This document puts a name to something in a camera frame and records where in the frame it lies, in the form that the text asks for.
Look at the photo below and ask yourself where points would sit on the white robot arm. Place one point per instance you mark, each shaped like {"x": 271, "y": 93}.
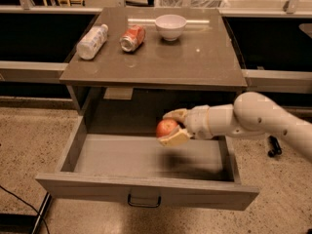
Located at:
{"x": 250, "y": 115}

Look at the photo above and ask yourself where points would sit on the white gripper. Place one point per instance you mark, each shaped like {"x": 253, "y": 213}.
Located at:
{"x": 199, "y": 121}

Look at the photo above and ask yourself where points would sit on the black stand leg with wheels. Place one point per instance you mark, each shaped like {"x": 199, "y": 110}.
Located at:
{"x": 274, "y": 147}

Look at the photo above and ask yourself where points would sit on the grey cabinet with counter top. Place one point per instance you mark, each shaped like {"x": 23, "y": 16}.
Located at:
{"x": 201, "y": 59}

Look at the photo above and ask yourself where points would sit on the white bowl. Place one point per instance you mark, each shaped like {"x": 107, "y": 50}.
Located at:
{"x": 170, "y": 27}

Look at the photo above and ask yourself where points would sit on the black drawer handle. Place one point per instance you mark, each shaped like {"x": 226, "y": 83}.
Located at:
{"x": 139, "y": 202}

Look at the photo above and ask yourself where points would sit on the white plastic bottle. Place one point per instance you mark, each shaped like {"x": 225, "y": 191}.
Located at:
{"x": 90, "y": 44}

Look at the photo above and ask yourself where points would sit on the open grey drawer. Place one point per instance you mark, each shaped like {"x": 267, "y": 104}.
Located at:
{"x": 105, "y": 167}

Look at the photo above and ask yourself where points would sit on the red apple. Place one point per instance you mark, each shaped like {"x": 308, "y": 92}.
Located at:
{"x": 165, "y": 126}

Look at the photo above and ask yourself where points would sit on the red soda can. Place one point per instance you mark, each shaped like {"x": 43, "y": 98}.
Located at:
{"x": 132, "y": 38}

